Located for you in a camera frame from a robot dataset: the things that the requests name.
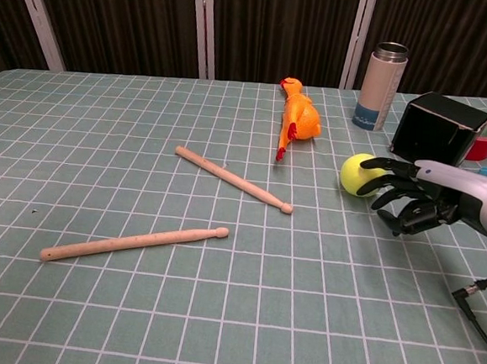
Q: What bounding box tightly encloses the yellow ball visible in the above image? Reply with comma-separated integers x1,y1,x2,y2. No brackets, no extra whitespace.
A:
337,151,392,201

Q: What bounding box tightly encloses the orange rubber chicken toy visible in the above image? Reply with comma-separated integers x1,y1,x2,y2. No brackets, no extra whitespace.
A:
273,76,326,166

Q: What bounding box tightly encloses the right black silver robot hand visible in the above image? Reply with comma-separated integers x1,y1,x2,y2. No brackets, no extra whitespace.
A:
355,153,487,244

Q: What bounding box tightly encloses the steel thermos bottle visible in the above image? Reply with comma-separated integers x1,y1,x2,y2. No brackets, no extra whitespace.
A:
352,40,410,135

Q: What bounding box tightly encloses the wooden drumstick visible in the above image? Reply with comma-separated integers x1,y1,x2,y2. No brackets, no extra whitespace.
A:
39,213,230,277
170,145,299,215

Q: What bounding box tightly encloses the black cardboard box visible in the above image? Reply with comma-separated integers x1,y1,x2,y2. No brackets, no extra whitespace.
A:
388,88,487,171

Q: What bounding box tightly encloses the white partition frame post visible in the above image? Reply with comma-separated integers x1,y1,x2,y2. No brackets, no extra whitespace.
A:
2,0,71,71
186,0,221,81
338,0,379,92

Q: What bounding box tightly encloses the black cable with plug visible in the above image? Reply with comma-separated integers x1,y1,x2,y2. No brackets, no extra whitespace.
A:
447,265,487,358

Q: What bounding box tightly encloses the green checkered tablecloth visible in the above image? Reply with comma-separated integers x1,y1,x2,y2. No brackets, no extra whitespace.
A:
0,59,487,364

